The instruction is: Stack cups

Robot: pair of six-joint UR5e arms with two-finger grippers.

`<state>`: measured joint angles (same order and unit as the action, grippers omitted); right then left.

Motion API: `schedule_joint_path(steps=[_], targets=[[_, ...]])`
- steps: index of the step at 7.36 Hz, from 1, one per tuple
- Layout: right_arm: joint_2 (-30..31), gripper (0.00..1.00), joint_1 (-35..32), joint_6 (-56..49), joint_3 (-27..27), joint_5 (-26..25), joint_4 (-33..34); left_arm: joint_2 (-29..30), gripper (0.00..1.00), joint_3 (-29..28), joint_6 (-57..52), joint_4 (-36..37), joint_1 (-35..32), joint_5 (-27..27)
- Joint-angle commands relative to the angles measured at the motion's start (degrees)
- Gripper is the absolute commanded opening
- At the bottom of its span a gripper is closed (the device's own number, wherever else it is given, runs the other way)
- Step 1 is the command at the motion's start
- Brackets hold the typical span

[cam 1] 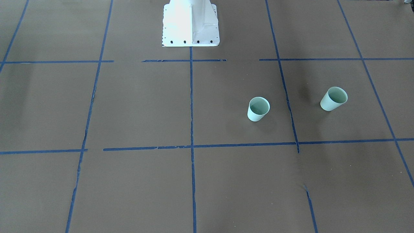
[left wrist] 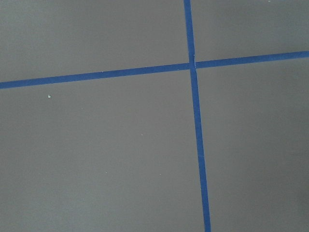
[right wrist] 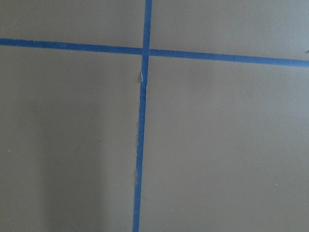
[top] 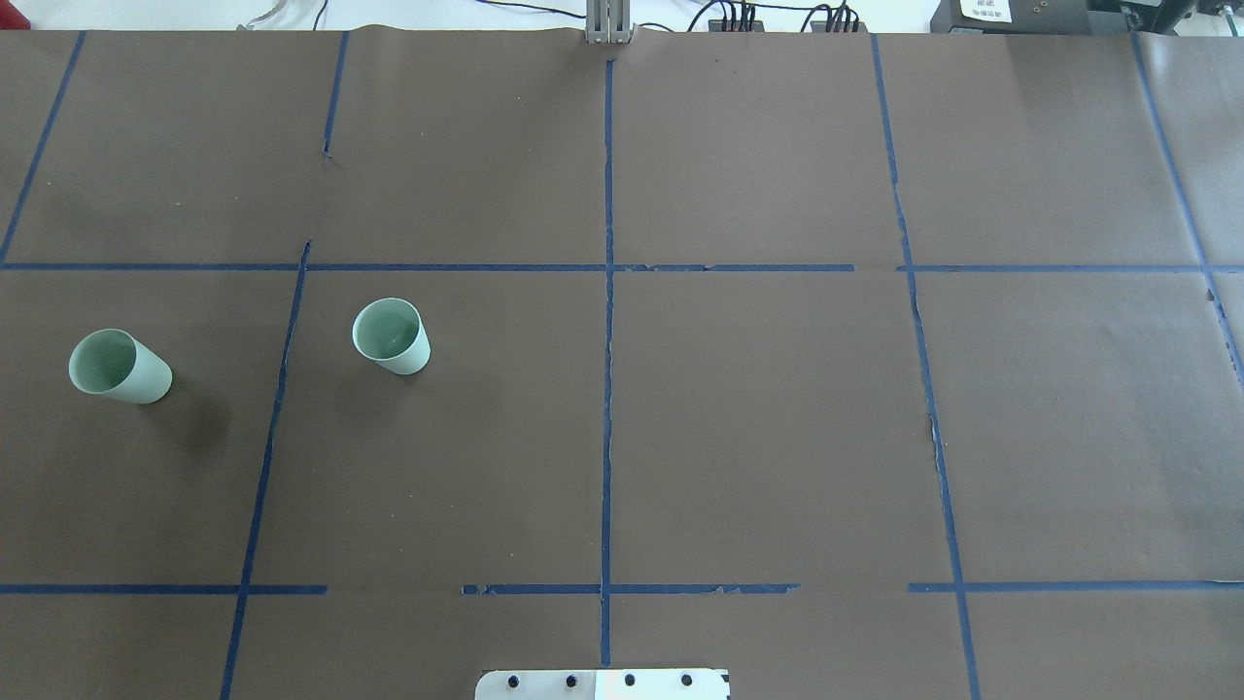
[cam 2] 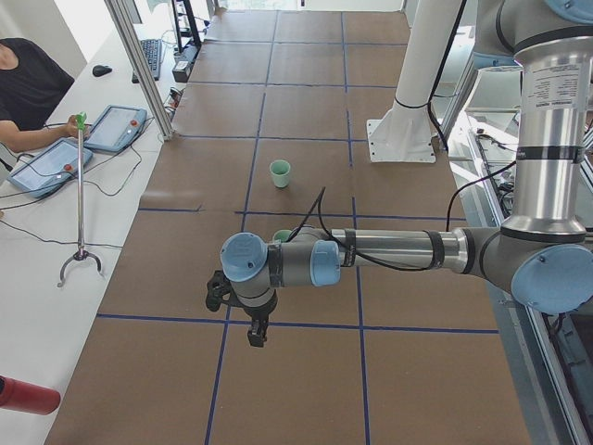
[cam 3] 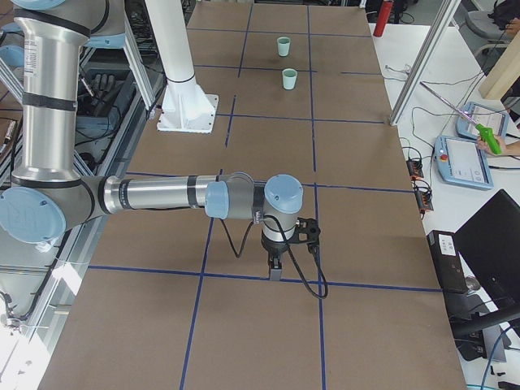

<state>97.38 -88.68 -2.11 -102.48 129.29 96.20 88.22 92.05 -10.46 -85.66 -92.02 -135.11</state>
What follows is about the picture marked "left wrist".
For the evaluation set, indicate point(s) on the brown paper table cover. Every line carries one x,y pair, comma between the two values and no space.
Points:
120,154

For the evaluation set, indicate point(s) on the blue tape strip lengthwise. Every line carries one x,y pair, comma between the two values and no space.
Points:
197,115

